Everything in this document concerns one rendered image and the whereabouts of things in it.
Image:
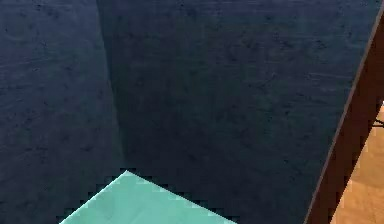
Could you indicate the light wooden room door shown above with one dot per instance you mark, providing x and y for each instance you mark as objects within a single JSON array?
[{"x": 366, "y": 186}]

